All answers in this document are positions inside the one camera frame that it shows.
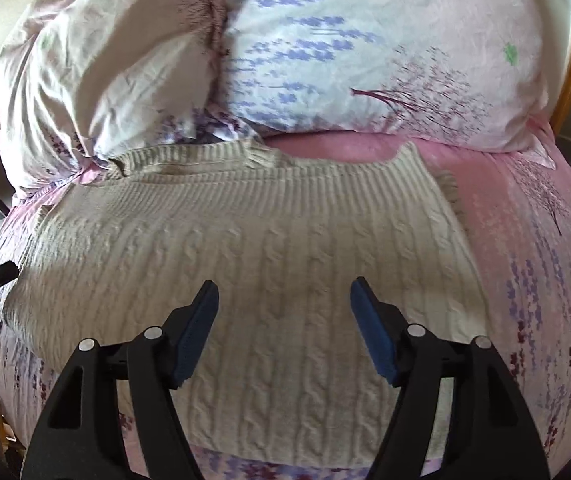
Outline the beige cable-knit sweater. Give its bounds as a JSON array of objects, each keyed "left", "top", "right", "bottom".
[{"left": 4, "top": 141, "right": 489, "bottom": 468}]

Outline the pale pink crumpled pillow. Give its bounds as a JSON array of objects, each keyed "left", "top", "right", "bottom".
[{"left": 0, "top": 0, "right": 252, "bottom": 197}]

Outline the floral pillow with tree print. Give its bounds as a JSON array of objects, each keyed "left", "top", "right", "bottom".
[{"left": 216, "top": 0, "right": 547, "bottom": 153}]

